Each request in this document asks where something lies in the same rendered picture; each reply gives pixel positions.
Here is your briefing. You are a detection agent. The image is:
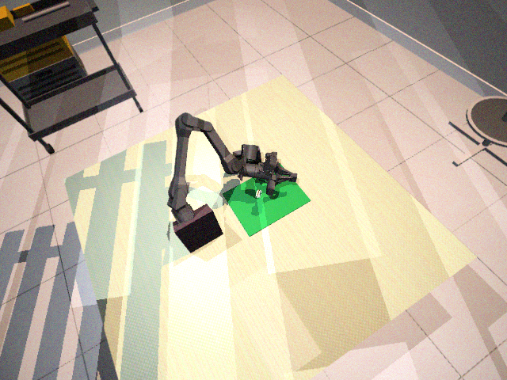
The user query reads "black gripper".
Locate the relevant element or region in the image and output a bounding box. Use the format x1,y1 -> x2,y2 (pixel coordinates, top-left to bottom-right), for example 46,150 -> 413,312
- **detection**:
254,162 -> 293,196

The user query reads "green circuit board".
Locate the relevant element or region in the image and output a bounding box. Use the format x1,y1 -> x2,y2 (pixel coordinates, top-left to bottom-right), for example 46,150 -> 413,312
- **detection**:
223,178 -> 311,237

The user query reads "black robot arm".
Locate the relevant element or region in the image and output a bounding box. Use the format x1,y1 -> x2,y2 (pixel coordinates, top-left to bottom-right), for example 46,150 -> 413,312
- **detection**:
167,112 -> 277,226

